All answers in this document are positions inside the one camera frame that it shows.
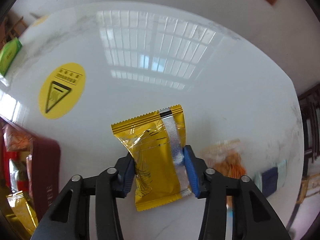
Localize dark wooden console table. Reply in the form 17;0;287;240
297;83;319;204

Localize yellow edge sticker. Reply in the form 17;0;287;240
31;15;49;27

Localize clear bag orange crackers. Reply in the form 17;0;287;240
200;139;247;179

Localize round yellow warning sticker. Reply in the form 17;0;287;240
38;62;86;119

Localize gold red tin box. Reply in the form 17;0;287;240
0;115;61;238

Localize gold packet with silver strip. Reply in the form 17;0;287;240
111;105;191;211

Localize pink red cake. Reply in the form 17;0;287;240
3;124;31;152

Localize small bamboo chair left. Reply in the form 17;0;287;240
0;16;28;48

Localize gold packet with bird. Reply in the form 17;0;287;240
7;191;39;235

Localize silver speckled snack block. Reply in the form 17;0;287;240
9;159;29;193

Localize green tissue pack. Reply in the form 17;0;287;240
0;37;22;77

